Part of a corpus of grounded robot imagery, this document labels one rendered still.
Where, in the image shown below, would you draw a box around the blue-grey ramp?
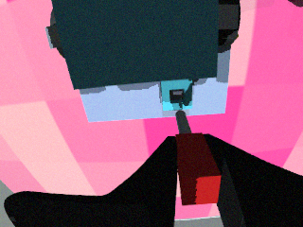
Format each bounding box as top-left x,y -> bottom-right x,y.
79,45 -> 231,122

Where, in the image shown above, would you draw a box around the red-headed stop pin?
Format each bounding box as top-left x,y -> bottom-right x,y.
175,110 -> 221,207

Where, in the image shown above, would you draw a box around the small teal-topped trolley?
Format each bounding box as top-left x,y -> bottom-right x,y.
45,0 -> 241,111

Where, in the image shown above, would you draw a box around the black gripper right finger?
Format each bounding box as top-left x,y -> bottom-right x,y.
202,133 -> 303,227

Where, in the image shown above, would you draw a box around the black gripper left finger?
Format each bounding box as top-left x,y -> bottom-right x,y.
4,136 -> 178,227

